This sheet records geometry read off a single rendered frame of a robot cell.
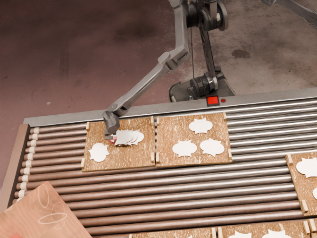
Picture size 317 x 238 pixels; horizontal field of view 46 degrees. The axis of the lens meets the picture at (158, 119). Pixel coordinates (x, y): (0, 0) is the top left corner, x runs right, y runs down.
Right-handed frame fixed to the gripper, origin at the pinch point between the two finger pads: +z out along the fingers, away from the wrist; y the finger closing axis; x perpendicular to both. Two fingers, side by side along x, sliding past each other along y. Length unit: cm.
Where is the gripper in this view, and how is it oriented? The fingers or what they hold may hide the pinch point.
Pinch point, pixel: (113, 137)
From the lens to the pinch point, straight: 218.2
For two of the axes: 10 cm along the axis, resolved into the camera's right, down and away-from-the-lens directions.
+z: 0.9, 6.6, 7.4
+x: -10.0, 0.5, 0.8
